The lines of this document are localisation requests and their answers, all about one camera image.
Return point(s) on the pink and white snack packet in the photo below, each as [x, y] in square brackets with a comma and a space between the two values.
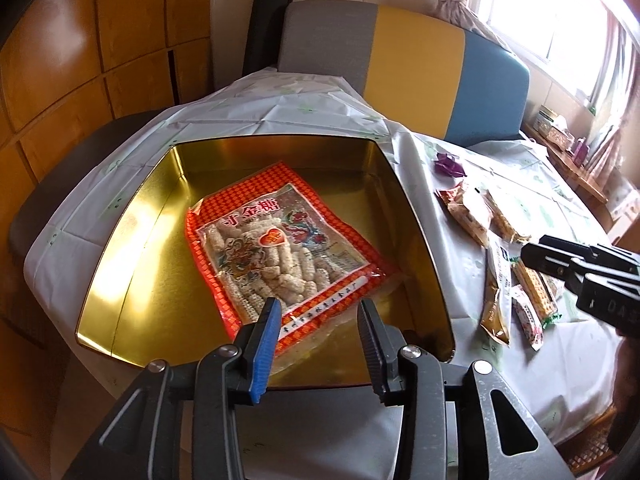
[527, 320]

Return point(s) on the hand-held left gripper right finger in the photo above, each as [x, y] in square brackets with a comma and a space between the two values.
[372, 355]

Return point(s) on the gold tin box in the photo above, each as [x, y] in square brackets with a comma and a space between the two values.
[150, 285]

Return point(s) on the black roll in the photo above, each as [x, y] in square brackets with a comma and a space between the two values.
[267, 25]

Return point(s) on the orange patterned snack bag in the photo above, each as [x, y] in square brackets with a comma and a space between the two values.
[280, 240]

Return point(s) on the wooden cabinet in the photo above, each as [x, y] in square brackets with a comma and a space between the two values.
[75, 35]

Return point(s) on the white and gold long packet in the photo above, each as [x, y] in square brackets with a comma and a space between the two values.
[497, 305]

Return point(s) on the window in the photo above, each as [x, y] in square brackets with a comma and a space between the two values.
[550, 15]

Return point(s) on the green-ended cracker packet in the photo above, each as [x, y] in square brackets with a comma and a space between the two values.
[535, 285]

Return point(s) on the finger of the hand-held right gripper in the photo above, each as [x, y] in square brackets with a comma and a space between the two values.
[545, 260]
[570, 245]

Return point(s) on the light curtain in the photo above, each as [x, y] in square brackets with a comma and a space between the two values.
[612, 110]

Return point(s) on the red and white snack packet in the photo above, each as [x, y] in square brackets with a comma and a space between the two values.
[467, 212]

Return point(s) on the clear rice cracker packet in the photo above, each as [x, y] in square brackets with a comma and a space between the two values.
[507, 222]

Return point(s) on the purple box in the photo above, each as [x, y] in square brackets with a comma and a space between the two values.
[580, 152]

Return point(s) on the woven tissue box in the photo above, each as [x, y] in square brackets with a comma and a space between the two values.
[552, 127]

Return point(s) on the woven seat chair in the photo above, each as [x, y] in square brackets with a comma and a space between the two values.
[592, 445]

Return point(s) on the white tablecloth with green print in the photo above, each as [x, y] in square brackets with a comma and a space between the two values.
[300, 105]

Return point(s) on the grey yellow blue chair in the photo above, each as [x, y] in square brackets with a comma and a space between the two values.
[415, 60]

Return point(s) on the wooden side shelf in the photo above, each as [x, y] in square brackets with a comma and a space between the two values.
[575, 170]

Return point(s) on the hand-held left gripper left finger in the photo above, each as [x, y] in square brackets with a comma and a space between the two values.
[262, 355]

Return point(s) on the purple candy wrapper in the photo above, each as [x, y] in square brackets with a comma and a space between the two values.
[450, 165]

